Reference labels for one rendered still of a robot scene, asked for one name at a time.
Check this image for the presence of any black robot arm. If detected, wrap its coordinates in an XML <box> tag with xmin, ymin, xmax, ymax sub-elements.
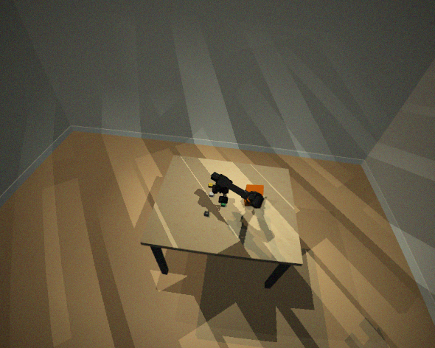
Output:
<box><xmin>211</xmin><ymin>172</ymin><xmax>265</xmax><ymax>209</ymax></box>

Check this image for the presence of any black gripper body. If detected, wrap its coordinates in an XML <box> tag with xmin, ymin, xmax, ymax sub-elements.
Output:
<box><xmin>218</xmin><ymin>188</ymin><xmax>229</xmax><ymax>203</ymax></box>

